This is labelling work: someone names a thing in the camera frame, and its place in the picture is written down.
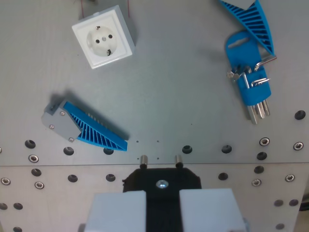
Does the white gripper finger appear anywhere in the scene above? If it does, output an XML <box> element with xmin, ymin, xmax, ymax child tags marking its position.
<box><xmin>179</xmin><ymin>188</ymin><xmax>246</xmax><ymax>232</ymax></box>
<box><xmin>84</xmin><ymin>190</ymin><xmax>147</xmax><ymax>232</ymax></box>

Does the blue fin finger gray mount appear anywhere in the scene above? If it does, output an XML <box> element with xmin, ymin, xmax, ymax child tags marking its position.
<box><xmin>41</xmin><ymin>97</ymin><xmax>129</xmax><ymax>153</ymax></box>
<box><xmin>218</xmin><ymin>0</ymin><xmax>276</xmax><ymax>58</ymax></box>

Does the black two-pin plug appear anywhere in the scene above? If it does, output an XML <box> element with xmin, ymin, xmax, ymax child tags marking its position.
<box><xmin>122</xmin><ymin>154</ymin><xmax>202</xmax><ymax>232</ymax></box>

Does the blue hex key holder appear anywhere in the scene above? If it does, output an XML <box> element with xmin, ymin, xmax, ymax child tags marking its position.
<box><xmin>225</xmin><ymin>31</ymin><xmax>272</xmax><ymax>107</ymax></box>

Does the medium silver hex key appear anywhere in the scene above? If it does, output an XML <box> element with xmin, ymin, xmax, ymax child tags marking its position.
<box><xmin>250</xmin><ymin>77</ymin><xmax>272</xmax><ymax>119</ymax></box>

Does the white wall socket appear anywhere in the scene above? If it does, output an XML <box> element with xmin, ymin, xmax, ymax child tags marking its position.
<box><xmin>71</xmin><ymin>5</ymin><xmax>136</xmax><ymax>70</ymax></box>

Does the small silver hex key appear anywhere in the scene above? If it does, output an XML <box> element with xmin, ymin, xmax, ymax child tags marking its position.
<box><xmin>253</xmin><ymin>55</ymin><xmax>278</xmax><ymax>117</ymax></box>

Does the large silver hex key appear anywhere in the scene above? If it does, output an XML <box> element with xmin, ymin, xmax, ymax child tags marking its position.
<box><xmin>226</xmin><ymin>66</ymin><xmax>258</xmax><ymax>125</ymax></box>

